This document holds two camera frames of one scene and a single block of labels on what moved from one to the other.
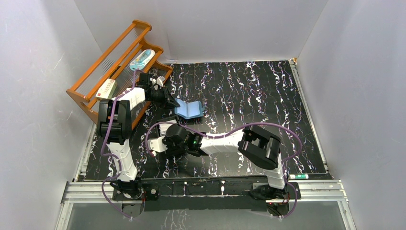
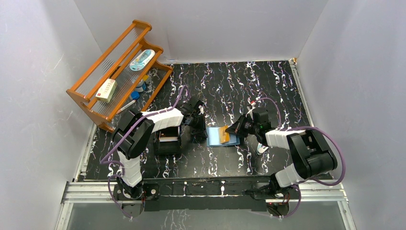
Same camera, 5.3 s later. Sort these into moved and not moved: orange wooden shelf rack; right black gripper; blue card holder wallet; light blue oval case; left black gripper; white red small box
Moved: blue card holder wallet; right black gripper; left black gripper
Not moved: orange wooden shelf rack; light blue oval case; white red small box
